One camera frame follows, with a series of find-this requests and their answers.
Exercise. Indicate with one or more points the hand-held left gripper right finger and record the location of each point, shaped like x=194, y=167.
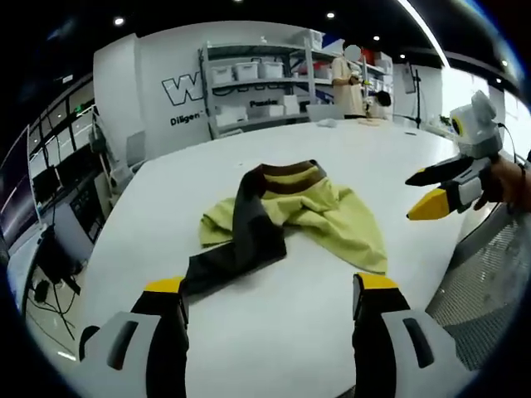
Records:
x=398, y=356

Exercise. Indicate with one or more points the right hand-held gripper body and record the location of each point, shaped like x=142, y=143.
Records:
x=479, y=132

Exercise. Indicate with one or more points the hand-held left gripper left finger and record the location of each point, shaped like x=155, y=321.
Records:
x=124, y=365

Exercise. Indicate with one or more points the yellow-green and grey garment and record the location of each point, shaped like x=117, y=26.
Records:
x=332, y=224

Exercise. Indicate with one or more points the person's right hand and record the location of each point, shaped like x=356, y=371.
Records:
x=502, y=182

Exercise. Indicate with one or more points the black tripod stand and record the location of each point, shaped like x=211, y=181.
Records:
x=420, y=99

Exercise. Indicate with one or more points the grey mesh surface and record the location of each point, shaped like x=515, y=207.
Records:
x=489, y=282

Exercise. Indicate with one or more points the long ceiling light strip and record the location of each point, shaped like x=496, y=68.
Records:
x=427, y=29

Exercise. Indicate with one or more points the black office chair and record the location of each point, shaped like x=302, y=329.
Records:
x=56, y=257

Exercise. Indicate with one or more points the small white cloth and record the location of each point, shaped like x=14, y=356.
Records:
x=328, y=122

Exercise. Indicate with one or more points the black monitor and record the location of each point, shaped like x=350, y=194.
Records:
x=46, y=184

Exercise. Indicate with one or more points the group of white storage boxes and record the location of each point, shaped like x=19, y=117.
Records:
x=245, y=71

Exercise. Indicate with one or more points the grey metal shelving rack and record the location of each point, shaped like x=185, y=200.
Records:
x=207, y=95

